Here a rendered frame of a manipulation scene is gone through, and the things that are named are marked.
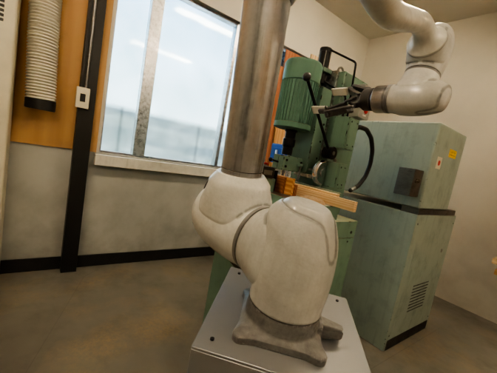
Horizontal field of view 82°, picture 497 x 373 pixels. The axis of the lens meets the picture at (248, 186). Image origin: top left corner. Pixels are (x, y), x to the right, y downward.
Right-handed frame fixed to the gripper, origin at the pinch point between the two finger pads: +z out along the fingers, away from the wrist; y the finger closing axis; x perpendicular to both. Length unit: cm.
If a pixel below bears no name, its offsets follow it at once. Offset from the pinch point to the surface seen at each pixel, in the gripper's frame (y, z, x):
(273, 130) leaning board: 77, 134, -72
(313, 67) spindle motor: 17.0, 15.5, 6.8
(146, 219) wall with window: -65, 152, -68
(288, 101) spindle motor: 2.1, 21.4, -1.2
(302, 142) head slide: 3.1, 23.0, -24.1
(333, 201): -19.5, -7.5, -34.3
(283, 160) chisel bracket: -13.6, 20.5, -22.4
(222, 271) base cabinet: -64, 36, -58
